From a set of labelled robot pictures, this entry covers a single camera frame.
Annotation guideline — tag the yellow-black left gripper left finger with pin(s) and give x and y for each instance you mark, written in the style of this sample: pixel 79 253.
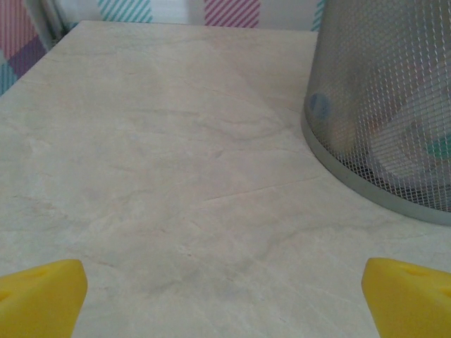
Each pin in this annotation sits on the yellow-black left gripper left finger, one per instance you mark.
pixel 35 303

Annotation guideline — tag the grey metal mesh waste bin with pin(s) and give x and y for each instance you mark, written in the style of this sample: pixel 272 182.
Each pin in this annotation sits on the grey metal mesh waste bin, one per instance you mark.
pixel 370 88

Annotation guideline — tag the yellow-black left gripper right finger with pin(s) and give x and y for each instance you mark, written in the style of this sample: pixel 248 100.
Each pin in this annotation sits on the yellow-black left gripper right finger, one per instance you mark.
pixel 412 306

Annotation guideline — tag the aluminium frame corner post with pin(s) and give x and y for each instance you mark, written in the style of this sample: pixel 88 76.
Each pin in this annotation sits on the aluminium frame corner post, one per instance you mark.
pixel 47 17

